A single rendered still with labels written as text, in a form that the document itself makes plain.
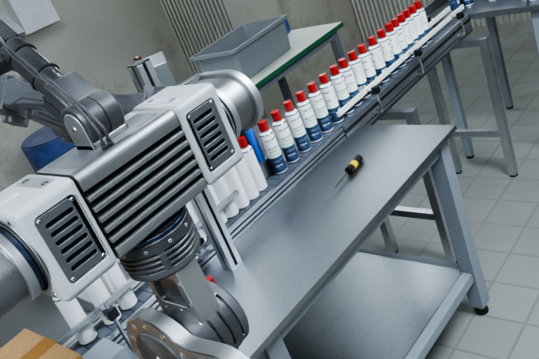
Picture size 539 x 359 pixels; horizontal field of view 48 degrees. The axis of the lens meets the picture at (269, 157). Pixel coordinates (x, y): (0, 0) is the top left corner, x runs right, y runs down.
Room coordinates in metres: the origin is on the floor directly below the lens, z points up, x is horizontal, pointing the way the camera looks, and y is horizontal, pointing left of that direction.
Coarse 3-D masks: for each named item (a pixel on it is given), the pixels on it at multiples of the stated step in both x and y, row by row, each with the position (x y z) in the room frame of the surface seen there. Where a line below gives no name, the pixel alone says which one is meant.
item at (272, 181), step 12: (312, 144) 2.09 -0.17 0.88; (300, 156) 2.03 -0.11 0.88; (288, 168) 1.97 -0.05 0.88; (276, 180) 1.92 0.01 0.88; (264, 192) 1.86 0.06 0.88; (252, 204) 1.81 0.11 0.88; (240, 216) 1.76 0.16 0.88; (144, 288) 1.55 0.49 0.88; (144, 300) 1.50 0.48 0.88; (120, 312) 1.48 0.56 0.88; (132, 312) 1.46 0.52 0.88; (96, 324) 1.47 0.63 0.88; (120, 324) 1.43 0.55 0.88; (72, 348) 1.40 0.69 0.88; (84, 348) 1.38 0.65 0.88
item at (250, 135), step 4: (248, 132) 1.98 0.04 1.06; (252, 132) 1.98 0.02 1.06; (248, 136) 1.98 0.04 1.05; (252, 136) 1.97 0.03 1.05; (248, 140) 1.98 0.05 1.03; (252, 140) 1.97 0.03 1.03; (256, 140) 1.98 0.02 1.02; (252, 144) 1.97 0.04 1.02; (256, 144) 1.97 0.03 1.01; (256, 148) 1.97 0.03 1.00; (260, 148) 1.98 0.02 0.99; (256, 152) 1.97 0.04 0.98; (260, 152) 1.98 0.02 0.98; (256, 156) 1.98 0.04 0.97; (260, 156) 1.97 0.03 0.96; (260, 160) 1.97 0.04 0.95
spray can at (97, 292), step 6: (96, 282) 1.44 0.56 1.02; (102, 282) 1.46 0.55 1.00; (90, 288) 1.43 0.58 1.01; (96, 288) 1.44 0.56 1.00; (102, 288) 1.45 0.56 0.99; (90, 294) 1.44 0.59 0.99; (96, 294) 1.43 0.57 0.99; (102, 294) 1.44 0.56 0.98; (108, 294) 1.46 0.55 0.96; (96, 300) 1.43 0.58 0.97; (102, 300) 1.44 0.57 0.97; (96, 306) 1.44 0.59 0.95; (102, 312) 1.43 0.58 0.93; (102, 318) 1.44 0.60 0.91; (120, 318) 1.45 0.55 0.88; (108, 324) 1.44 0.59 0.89; (114, 324) 1.43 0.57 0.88
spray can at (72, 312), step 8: (56, 304) 1.39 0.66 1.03; (64, 304) 1.39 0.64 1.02; (72, 304) 1.40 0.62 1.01; (64, 312) 1.39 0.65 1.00; (72, 312) 1.39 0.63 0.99; (80, 312) 1.40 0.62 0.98; (72, 320) 1.39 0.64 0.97; (80, 320) 1.39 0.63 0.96; (88, 328) 1.40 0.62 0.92; (80, 336) 1.39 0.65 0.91; (88, 336) 1.39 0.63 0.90; (96, 336) 1.41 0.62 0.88; (80, 344) 1.40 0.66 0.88; (88, 344) 1.39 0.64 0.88
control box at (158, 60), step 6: (156, 54) 1.72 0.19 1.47; (162, 54) 1.69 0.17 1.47; (150, 60) 1.67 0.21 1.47; (156, 60) 1.64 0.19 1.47; (162, 60) 1.61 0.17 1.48; (156, 66) 1.58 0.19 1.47; (162, 66) 1.58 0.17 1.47; (168, 66) 1.59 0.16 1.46; (156, 72) 1.58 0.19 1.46; (162, 72) 1.58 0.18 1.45; (168, 72) 1.58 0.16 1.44; (162, 78) 1.58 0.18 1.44; (168, 78) 1.58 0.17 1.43; (174, 78) 1.72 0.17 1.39; (162, 84) 1.58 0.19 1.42; (168, 84) 1.58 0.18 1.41; (174, 84) 1.58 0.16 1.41
